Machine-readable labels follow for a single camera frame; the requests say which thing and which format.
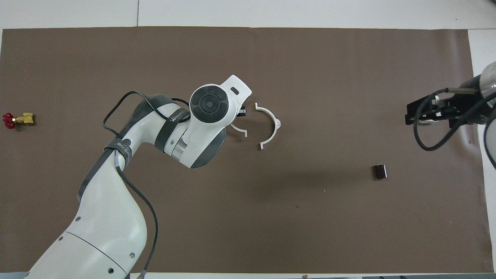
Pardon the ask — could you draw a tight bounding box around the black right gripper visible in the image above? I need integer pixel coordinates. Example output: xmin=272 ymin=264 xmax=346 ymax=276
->
xmin=406 ymin=79 xmax=489 ymax=126

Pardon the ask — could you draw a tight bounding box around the brown table mat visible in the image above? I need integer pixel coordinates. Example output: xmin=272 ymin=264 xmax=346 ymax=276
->
xmin=0 ymin=26 xmax=494 ymax=274

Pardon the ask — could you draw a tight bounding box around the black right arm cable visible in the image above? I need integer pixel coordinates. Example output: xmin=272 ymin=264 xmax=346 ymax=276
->
xmin=413 ymin=88 xmax=496 ymax=152

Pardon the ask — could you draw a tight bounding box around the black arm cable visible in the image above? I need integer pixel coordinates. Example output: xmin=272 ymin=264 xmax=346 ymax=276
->
xmin=102 ymin=91 xmax=190 ymax=279
xmin=413 ymin=88 xmax=496 ymax=152

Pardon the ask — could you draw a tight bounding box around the black lettered cable strap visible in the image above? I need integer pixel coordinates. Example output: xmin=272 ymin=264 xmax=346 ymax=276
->
xmin=154 ymin=110 xmax=191 ymax=152
xmin=104 ymin=138 xmax=133 ymax=168

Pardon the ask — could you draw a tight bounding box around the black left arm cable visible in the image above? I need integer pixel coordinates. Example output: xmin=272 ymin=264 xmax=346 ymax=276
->
xmin=102 ymin=91 xmax=190 ymax=279

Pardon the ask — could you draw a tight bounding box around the brass valve with red handle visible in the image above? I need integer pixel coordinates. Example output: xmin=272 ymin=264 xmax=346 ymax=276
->
xmin=2 ymin=112 xmax=35 ymax=129

